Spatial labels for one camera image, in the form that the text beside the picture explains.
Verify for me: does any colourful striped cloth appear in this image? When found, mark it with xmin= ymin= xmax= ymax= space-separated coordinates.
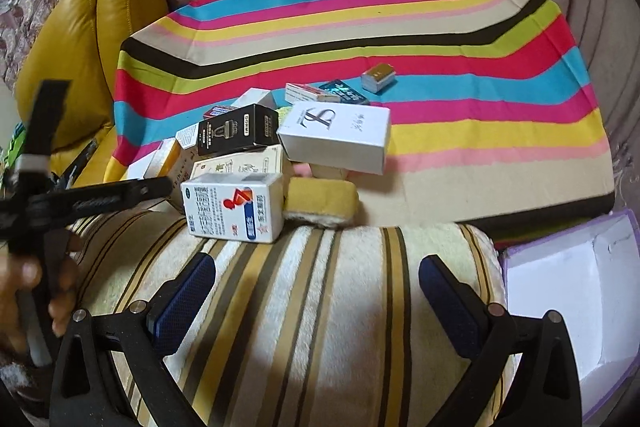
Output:
xmin=103 ymin=0 xmax=615 ymax=240

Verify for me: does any white and blue medicine box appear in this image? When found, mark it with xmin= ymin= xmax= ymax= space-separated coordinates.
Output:
xmin=180 ymin=172 xmax=285 ymax=244

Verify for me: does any small gold box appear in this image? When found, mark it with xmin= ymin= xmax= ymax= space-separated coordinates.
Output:
xmin=361 ymin=63 xmax=397 ymax=94

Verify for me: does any black strap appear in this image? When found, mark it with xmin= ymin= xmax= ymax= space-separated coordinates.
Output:
xmin=64 ymin=139 xmax=99 ymax=188

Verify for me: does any plain white box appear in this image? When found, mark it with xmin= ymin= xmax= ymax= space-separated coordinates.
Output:
xmin=231 ymin=87 xmax=277 ymax=112

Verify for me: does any purple-edged white box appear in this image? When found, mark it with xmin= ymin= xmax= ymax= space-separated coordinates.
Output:
xmin=497 ymin=209 xmax=640 ymax=427

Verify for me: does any yellow leather cushion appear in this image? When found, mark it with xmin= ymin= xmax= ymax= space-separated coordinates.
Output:
xmin=14 ymin=0 xmax=168 ymax=185

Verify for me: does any cream box with calligraphy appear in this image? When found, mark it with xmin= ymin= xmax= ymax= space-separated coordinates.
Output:
xmin=167 ymin=144 xmax=285 ymax=214

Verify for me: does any orange and white box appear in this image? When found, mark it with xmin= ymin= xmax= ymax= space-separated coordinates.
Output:
xmin=145 ymin=138 xmax=182 ymax=180

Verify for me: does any yellow sponge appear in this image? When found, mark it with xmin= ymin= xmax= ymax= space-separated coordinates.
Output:
xmin=282 ymin=177 xmax=360 ymax=228

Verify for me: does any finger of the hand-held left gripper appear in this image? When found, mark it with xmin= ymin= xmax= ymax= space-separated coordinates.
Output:
xmin=22 ymin=79 xmax=72 ymax=160
xmin=47 ymin=177 xmax=173 ymax=223

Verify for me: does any shiny teal box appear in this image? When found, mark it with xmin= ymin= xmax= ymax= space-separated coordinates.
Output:
xmin=318 ymin=79 xmax=370 ymax=105

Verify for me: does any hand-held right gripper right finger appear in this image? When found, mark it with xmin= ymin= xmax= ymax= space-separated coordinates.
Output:
xmin=419 ymin=254 xmax=583 ymax=427

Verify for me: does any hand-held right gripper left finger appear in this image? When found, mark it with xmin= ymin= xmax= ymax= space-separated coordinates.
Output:
xmin=50 ymin=252 xmax=217 ymax=427

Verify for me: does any white box with blue print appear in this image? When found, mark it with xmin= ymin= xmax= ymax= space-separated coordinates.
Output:
xmin=175 ymin=123 xmax=201 ymax=151

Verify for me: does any green patterned object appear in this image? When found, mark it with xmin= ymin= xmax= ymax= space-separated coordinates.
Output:
xmin=0 ymin=127 xmax=27 ymax=172

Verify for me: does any person's left hand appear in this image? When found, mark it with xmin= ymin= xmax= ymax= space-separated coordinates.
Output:
xmin=0 ymin=237 xmax=83 ymax=353

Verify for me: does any white box with black letter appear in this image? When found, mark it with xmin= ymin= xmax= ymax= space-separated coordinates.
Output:
xmin=276 ymin=101 xmax=392 ymax=175

